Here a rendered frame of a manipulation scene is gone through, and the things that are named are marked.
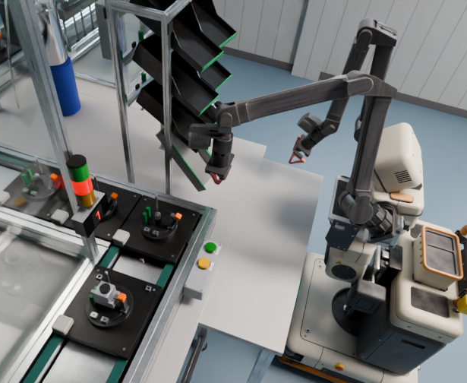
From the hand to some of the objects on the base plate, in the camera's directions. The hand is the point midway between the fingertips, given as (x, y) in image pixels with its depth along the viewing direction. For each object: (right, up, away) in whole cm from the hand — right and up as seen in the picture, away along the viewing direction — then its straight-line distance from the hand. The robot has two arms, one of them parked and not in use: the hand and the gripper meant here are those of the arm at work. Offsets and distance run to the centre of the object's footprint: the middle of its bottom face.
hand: (217, 182), depth 122 cm
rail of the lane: (-18, -46, +6) cm, 50 cm away
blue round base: (-83, +41, +76) cm, 119 cm away
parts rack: (-26, +5, +52) cm, 58 cm away
